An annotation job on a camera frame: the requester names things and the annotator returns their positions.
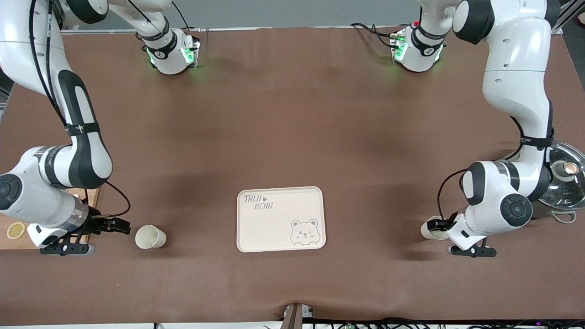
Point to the yellow lemon slice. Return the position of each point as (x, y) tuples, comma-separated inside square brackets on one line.
[(16, 230)]

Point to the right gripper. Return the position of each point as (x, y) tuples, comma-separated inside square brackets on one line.
[(97, 222)]

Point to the cream tray with bear print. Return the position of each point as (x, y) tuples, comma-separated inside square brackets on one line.
[(269, 228)]

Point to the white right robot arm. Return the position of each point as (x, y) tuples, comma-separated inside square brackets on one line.
[(82, 151)]

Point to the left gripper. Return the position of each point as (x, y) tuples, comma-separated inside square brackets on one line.
[(441, 225)]

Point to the bamboo cutting board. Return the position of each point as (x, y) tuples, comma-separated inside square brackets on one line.
[(11, 244)]

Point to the glass pot lid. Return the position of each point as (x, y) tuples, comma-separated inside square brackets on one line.
[(566, 192)]

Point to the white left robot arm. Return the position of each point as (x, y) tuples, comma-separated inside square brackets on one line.
[(516, 91)]

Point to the white plastic cup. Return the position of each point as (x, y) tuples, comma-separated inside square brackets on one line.
[(148, 237), (427, 234)]

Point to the aluminium frame profile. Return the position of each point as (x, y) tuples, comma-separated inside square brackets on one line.
[(571, 13)]

